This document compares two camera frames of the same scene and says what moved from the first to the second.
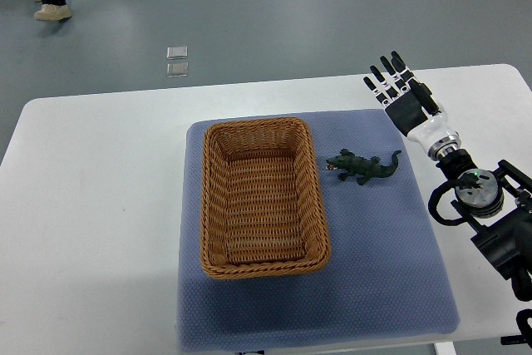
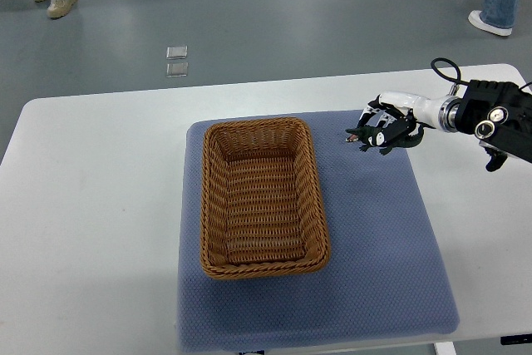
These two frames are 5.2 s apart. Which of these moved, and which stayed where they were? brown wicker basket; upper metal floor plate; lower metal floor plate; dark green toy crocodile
Moved: dark green toy crocodile
Stayed: lower metal floor plate; upper metal floor plate; brown wicker basket
